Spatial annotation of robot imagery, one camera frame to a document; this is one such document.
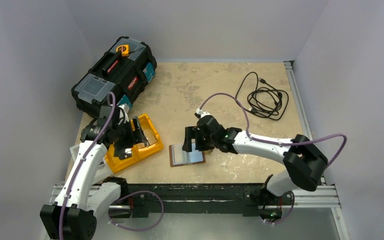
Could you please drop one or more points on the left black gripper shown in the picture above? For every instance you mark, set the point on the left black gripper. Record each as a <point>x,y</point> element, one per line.
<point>135,137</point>

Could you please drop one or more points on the brown leather card holder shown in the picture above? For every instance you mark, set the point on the brown leather card holder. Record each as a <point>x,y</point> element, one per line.
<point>179,157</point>

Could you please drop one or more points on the white card under stack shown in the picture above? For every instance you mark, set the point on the white card under stack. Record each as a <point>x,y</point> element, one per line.
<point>150,138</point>

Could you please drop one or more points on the black plastic toolbox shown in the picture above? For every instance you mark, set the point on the black plastic toolbox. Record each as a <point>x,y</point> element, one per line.
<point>125,76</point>

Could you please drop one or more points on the yellow plastic divided bin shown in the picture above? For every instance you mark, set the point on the yellow plastic divided bin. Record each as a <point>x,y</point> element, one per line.
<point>140,152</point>

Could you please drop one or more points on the aluminium right side rail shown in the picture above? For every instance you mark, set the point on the aluminium right side rail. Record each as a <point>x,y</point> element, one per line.
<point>306,130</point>

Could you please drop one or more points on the aluminium front frame rail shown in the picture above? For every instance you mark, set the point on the aluminium front frame rail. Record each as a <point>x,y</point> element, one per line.
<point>244,194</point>

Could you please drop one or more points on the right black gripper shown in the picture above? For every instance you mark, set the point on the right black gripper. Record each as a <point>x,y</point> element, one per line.
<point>196,138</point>

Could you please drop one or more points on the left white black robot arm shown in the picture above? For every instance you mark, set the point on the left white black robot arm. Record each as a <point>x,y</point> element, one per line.
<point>74,212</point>

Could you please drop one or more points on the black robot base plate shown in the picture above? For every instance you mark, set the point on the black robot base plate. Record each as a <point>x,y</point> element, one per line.
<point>142,203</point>

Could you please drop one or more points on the orange tape measure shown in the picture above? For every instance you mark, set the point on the orange tape measure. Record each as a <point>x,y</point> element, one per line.
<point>123,50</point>

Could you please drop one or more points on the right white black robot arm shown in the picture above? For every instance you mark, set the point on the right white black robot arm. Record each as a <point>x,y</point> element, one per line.
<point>304,162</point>

